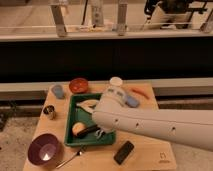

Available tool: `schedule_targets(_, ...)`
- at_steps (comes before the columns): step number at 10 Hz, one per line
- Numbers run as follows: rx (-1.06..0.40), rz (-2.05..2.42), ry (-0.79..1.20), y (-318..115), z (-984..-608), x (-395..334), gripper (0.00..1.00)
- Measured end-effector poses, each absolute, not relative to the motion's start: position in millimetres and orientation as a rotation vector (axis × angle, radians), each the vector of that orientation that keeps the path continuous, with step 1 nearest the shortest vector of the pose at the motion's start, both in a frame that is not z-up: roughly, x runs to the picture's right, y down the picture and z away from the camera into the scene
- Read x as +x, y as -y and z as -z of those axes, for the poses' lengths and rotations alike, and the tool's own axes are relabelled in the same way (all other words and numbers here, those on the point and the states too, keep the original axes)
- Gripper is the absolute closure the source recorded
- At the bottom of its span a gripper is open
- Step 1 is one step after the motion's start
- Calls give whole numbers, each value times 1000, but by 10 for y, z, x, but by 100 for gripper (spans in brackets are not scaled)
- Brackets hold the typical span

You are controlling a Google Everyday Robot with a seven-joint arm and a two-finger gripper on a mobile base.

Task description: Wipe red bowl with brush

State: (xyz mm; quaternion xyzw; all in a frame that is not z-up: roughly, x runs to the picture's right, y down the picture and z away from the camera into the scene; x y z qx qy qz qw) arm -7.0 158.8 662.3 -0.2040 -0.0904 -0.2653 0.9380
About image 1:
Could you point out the red bowl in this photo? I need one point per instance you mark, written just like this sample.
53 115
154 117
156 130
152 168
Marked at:
78 85

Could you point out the black rectangular block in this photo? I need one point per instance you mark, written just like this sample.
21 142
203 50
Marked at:
123 152

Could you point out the metal spoon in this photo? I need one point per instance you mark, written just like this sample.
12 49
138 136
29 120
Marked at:
78 153

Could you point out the blue plastic cup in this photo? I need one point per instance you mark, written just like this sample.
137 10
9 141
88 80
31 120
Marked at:
57 90

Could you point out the peach apple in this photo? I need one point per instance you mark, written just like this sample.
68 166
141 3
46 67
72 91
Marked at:
77 127

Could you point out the purple bowl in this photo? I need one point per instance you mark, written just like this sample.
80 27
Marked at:
43 149

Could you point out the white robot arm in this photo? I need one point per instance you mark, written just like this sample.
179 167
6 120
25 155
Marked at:
188 127

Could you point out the peeled banana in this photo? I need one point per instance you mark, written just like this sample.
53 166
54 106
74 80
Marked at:
88 105

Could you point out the blue sponge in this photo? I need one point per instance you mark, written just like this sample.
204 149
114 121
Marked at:
132 102

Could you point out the small metal cup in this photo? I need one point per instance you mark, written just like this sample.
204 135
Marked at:
49 111

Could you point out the black brush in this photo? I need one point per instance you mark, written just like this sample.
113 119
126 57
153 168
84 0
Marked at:
87 130

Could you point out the orange carrot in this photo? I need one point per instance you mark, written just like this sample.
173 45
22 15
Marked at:
138 91

